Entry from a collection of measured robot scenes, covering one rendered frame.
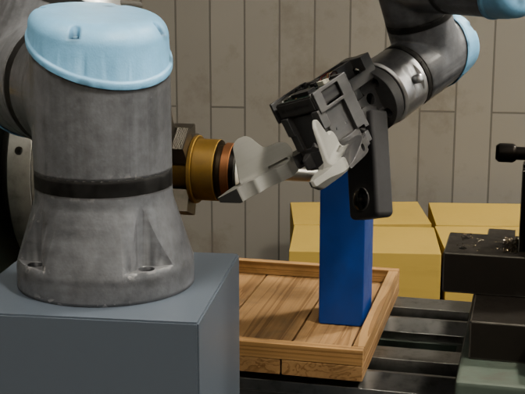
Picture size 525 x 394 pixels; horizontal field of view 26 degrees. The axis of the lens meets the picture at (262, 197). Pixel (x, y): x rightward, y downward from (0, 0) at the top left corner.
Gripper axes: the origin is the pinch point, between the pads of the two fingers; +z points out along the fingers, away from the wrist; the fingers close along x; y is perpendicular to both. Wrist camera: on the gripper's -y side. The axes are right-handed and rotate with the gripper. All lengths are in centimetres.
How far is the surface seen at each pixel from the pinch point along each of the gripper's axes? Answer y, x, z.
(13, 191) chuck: 7.5, -44.9, 1.8
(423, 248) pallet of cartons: -96, -174, -179
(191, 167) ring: -0.7, -35.7, -17.9
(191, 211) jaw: -6.5, -39.0, -16.9
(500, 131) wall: -93, -202, -268
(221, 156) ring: -1.2, -33.0, -21.2
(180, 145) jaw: 2.7, -35.4, -17.8
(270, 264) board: -23, -48, -31
